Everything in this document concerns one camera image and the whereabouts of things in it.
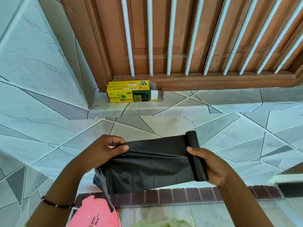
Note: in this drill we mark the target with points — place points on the black garbage bag roll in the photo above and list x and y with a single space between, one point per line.
151 165

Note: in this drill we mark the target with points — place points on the person's right hand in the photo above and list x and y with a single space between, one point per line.
214 169

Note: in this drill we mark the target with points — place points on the person's right thumb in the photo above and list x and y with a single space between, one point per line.
196 152

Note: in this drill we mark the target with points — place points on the person's left thumb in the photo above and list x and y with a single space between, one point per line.
119 149

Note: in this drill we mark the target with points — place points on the row of white window bars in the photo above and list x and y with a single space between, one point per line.
170 35

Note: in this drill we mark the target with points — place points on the person's left hand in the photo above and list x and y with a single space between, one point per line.
97 154

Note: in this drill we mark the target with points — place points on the brown wooden window frame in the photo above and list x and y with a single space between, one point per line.
104 40

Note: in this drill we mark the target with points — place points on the person's left forearm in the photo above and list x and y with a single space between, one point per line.
59 198

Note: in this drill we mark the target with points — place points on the pink plastic bin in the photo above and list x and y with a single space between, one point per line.
94 213

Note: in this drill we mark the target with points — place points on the person's right forearm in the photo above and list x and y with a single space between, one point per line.
243 205

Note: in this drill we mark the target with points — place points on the yellow cardboard box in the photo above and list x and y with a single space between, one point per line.
129 93

